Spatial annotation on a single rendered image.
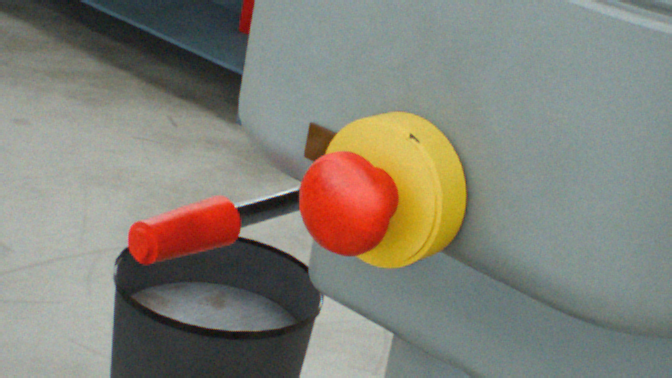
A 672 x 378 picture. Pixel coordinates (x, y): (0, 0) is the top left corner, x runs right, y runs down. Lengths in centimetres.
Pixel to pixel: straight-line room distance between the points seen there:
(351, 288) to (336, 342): 339
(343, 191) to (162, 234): 12
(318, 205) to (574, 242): 10
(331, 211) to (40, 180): 441
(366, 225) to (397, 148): 4
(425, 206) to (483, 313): 15
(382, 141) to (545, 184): 6
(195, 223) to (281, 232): 415
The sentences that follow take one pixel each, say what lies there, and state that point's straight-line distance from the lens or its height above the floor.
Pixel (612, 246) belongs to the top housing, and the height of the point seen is 177.
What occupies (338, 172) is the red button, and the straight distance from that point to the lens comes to 48.
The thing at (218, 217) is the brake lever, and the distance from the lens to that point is 59.
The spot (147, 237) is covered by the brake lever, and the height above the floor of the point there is 170.
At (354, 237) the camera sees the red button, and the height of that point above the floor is 175.
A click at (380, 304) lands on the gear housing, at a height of 165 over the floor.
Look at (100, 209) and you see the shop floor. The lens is 470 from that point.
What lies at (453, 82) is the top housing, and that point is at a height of 181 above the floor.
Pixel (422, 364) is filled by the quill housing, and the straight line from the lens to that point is 71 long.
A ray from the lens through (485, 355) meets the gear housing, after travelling 64.
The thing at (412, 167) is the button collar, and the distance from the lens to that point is 49.
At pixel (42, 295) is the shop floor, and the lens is 410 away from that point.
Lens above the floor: 195
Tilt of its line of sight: 22 degrees down
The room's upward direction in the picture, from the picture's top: 11 degrees clockwise
